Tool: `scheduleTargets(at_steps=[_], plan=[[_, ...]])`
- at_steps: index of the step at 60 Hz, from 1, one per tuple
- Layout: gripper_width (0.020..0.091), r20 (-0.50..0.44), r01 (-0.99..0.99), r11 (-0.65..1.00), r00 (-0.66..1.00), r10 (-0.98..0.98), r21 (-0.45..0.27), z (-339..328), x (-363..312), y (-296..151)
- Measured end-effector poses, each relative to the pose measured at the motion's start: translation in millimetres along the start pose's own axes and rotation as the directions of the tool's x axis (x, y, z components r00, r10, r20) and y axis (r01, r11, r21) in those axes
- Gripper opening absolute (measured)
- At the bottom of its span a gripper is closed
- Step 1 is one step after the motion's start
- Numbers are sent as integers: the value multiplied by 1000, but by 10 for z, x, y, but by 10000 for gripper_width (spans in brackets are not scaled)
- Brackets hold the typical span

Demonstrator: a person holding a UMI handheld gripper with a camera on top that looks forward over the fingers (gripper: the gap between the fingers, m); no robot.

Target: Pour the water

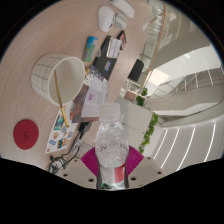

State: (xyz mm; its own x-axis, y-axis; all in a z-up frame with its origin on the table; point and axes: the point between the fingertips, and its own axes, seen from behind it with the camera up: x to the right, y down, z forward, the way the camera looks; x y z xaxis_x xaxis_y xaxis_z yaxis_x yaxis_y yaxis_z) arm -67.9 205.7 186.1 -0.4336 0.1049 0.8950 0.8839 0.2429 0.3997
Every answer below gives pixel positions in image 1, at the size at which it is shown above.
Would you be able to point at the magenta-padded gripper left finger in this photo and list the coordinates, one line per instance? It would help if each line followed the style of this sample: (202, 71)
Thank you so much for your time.
(89, 163)

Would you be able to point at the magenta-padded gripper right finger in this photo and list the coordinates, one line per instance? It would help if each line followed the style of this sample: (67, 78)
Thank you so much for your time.
(135, 160)

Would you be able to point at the clear plastic water bottle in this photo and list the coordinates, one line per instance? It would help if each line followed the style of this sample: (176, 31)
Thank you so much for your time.
(111, 146)

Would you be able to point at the green plants atop cabinet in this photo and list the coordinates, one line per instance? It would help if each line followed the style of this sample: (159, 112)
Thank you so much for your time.
(150, 131)

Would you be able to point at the colourful sticker sheet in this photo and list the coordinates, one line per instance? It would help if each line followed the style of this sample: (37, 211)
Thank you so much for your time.
(58, 136)

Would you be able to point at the small potted plants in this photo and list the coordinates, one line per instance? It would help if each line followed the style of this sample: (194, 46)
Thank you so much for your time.
(141, 98)

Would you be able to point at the open paper booklet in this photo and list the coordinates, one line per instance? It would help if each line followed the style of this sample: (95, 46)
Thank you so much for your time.
(95, 95)

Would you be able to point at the flat round red coaster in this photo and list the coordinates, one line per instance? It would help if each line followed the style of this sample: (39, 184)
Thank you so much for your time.
(26, 134)

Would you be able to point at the thin yellow stick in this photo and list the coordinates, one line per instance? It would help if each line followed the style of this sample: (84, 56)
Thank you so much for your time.
(60, 96)

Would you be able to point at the black office chair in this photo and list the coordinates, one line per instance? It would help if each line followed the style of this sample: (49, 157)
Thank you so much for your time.
(136, 70)

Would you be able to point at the white grid-patterned cup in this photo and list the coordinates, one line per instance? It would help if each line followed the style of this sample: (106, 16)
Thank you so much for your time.
(41, 76)

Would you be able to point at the black tablet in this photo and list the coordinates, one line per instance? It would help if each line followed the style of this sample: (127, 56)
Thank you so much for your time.
(101, 65)

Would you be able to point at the white card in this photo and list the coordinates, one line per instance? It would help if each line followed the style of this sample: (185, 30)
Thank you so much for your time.
(113, 48)

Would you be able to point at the teal snack packet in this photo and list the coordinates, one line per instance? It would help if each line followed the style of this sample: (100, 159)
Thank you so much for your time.
(90, 49)

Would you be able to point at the dark red card case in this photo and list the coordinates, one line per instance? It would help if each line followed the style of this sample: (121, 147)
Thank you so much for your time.
(122, 39)

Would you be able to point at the small grey-white round device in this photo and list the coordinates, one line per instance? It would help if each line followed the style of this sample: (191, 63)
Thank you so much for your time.
(121, 21)

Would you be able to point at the white computer mouse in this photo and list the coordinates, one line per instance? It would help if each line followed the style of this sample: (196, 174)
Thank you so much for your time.
(106, 18)

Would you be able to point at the white power strip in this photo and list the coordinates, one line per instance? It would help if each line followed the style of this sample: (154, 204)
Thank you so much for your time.
(122, 7)

